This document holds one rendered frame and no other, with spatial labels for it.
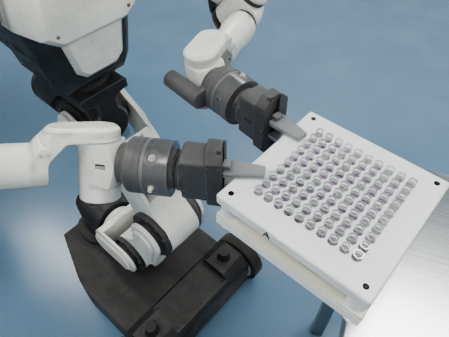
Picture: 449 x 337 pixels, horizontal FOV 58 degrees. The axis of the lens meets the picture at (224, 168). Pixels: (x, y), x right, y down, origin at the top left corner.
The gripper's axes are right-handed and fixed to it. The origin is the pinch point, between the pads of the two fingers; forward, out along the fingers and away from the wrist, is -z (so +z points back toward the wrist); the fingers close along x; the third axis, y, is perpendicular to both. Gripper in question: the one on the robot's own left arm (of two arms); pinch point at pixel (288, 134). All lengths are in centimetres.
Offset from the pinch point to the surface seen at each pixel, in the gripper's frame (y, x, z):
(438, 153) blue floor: -140, 107, 11
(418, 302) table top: -2.3, 18.4, -29.5
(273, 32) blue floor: -161, 104, 153
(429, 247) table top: -13.0, 18.4, -25.1
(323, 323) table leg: -21, 96, -10
